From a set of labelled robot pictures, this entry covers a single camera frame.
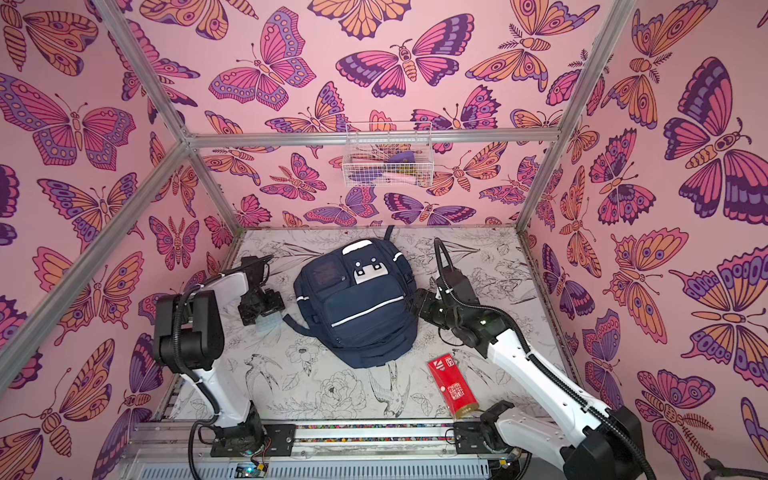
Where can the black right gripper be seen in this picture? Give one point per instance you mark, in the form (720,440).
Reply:
(425,306)

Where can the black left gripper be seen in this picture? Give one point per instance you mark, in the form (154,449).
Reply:
(277,304)

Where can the grey scientific calculator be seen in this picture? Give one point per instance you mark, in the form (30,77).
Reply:
(264,325)

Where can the red pencil case package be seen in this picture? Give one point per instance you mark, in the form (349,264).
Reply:
(452,386)

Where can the navy blue backpack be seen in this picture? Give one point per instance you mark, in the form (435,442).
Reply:
(355,301)

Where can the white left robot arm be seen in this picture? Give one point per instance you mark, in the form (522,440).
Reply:
(189,339)

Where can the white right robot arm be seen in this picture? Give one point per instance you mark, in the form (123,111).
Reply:
(584,437)

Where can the green circuit board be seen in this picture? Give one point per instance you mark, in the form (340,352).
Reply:
(250,471)

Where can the pink item in basket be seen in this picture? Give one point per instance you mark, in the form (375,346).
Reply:
(398,179)

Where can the purple item in basket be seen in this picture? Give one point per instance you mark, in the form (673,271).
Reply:
(406,157)

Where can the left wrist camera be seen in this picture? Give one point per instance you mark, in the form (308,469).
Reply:
(257,269)

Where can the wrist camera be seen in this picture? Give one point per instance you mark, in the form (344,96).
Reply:
(458,285)
(257,269)

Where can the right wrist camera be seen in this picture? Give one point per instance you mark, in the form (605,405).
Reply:
(458,285)

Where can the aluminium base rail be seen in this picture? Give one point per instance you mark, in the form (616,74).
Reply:
(438,448)

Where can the white wire wall basket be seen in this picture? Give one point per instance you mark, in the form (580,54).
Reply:
(387,153)

